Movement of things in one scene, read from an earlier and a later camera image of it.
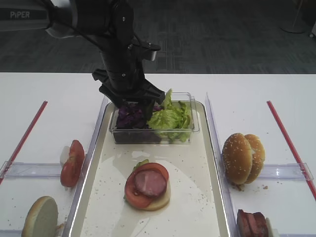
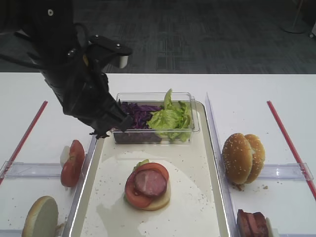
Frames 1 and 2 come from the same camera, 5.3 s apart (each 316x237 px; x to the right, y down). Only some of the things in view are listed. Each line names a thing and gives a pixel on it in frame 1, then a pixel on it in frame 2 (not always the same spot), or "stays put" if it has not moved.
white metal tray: [100, 208] stays put
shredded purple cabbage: [131, 126] stays put
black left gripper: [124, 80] to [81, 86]
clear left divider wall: [69, 227] stays put
